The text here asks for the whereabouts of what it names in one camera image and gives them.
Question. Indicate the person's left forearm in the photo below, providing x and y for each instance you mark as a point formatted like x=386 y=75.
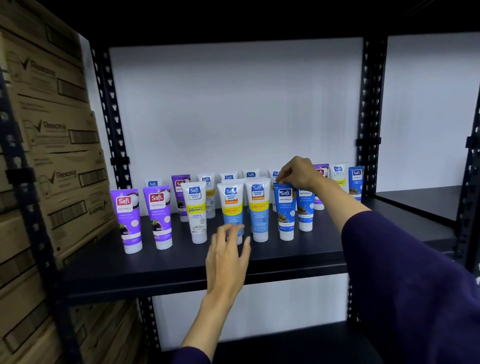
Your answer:
x=208 y=322

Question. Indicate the person's right forearm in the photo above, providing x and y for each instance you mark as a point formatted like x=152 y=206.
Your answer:
x=393 y=285

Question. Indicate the stack of brown cardboard boxes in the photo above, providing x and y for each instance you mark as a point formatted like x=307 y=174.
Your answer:
x=56 y=168

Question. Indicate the person's right hand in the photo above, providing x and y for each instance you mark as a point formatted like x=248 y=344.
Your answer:
x=302 y=172

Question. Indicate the person's left thumb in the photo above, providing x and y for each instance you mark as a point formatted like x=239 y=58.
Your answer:
x=246 y=252

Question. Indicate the white tube with blue logo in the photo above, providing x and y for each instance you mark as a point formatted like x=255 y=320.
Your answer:
x=228 y=177
x=251 y=174
x=152 y=183
x=270 y=191

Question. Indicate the person's left hand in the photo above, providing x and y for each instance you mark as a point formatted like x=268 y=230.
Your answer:
x=225 y=266

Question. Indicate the person's left little finger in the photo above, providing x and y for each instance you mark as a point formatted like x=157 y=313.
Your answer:
x=210 y=249

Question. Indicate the black rack top beam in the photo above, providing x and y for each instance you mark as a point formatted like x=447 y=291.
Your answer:
x=243 y=18

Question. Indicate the person's right fingers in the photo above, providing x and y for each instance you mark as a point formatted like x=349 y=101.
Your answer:
x=287 y=177

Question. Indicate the dark blue cosmetic tube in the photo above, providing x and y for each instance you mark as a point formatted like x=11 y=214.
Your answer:
x=286 y=213
x=306 y=212
x=279 y=183
x=356 y=183

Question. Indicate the person's left middle finger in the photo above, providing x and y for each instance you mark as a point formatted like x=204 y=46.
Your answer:
x=229 y=237

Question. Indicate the white tube with yellow label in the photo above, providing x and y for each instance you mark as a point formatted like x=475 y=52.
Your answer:
x=210 y=195
x=195 y=213
x=339 y=173

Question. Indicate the light blue tube orange label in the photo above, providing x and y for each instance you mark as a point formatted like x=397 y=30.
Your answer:
x=230 y=206

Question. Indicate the black perforated rack upright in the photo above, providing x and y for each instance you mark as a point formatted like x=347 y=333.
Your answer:
x=33 y=232
x=468 y=195
x=112 y=123
x=369 y=112

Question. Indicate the black shelf board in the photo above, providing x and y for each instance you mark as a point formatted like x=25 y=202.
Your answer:
x=423 y=210
x=168 y=266

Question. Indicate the purple cosmetic tube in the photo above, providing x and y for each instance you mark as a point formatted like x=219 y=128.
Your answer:
x=321 y=198
x=179 y=198
x=159 y=219
x=128 y=221

